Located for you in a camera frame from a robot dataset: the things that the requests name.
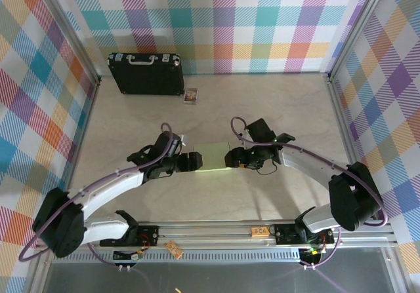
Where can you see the light green paper box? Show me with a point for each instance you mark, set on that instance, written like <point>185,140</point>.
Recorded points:
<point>213,157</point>

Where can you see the grey and black right robot arm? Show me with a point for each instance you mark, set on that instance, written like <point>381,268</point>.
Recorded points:
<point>351,194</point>

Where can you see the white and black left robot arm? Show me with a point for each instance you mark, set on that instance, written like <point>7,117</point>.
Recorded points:
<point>65,227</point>

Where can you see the small printed card pack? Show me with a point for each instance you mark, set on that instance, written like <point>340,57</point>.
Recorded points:
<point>191,95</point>

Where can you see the small orange circuit board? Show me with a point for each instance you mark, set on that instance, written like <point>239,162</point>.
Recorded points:
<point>174,249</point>

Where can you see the small wooden block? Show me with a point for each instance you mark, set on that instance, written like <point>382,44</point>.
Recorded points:
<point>260,231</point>

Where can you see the grey metal sheet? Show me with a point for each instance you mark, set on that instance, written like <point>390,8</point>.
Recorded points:
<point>213,278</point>

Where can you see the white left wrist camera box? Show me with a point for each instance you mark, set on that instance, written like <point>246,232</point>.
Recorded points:
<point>183,139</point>

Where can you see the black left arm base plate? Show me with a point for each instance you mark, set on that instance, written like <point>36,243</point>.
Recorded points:
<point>147,235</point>

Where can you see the aluminium side rail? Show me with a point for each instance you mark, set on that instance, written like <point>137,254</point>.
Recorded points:
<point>77,142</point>
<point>344,132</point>

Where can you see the aluminium frame rail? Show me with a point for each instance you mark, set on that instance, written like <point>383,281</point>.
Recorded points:
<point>213,234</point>

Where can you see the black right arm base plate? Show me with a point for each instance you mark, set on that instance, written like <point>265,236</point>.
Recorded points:
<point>285,234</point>

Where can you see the aluminium frame post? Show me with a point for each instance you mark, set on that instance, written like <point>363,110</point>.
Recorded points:
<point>357,27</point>
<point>70,34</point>

